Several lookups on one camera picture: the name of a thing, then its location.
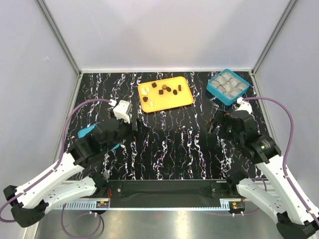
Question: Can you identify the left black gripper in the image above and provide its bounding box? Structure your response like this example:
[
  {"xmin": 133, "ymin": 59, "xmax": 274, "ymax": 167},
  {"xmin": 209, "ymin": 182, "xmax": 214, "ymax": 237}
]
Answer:
[{"xmin": 104, "ymin": 110, "xmax": 150, "ymax": 153}]

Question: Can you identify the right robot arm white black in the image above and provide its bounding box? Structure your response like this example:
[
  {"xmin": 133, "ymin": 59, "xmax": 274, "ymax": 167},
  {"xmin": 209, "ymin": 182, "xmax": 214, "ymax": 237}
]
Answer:
[{"xmin": 207, "ymin": 110, "xmax": 319, "ymax": 239}]

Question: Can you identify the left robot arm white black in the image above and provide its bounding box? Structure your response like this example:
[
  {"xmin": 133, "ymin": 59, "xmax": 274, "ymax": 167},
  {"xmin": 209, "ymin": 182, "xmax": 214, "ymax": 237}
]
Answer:
[{"xmin": 3, "ymin": 118, "xmax": 150, "ymax": 228}]

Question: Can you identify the teal chocolate box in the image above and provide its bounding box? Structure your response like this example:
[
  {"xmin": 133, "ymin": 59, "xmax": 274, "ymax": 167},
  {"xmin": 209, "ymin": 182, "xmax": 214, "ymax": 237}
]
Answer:
[{"xmin": 206, "ymin": 69, "xmax": 250, "ymax": 106}]

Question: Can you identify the orange plastic tray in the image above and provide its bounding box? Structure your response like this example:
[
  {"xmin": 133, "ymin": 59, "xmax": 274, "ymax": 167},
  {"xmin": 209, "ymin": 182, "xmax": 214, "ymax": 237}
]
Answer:
[{"xmin": 138, "ymin": 76, "xmax": 194, "ymax": 113}]

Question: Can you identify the teal box lid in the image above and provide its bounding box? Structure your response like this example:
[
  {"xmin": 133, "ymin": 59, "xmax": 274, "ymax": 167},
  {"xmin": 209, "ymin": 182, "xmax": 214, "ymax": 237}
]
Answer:
[{"xmin": 78, "ymin": 123, "xmax": 120, "ymax": 151}]

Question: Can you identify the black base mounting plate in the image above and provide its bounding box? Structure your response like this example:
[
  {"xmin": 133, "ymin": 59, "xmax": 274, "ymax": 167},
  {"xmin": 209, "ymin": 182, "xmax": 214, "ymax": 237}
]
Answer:
[{"xmin": 109, "ymin": 180, "xmax": 242, "ymax": 211}]

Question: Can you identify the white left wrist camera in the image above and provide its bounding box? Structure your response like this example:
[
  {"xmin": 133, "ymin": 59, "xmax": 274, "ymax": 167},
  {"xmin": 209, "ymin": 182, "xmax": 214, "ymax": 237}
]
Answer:
[{"xmin": 113, "ymin": 100, "xmax": 132, "ymax": 123}]

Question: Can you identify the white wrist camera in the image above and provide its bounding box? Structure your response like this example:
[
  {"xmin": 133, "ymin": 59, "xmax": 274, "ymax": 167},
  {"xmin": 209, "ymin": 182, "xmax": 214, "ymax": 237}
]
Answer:
[
  {"xmin": 113, "ymin": 100, "xmax": 132, "ymax": 123},
  {"xmin": 235, "ymin": 97, "xmax": 252, "ymax": 115}
]

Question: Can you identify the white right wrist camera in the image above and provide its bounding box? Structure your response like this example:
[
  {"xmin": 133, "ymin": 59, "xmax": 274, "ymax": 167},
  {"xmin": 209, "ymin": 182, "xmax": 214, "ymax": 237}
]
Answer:
[{"xmin": 235, "ymin": 97, "xmax": 252, "ymax": 115}]

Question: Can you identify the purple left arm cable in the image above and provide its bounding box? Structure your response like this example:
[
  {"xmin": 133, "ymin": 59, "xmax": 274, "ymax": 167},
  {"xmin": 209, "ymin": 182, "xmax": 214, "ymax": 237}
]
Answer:
[{"xmin": 0, "ymin": 99, "xmax": 113, "ymax": 223}]

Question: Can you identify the purple floor cable left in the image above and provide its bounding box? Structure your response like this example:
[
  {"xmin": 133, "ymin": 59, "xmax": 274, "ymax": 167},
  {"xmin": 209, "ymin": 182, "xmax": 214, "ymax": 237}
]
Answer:
[{"xmin": 61, "ymin": 204, "xmax": 104, "ymax": 237}]

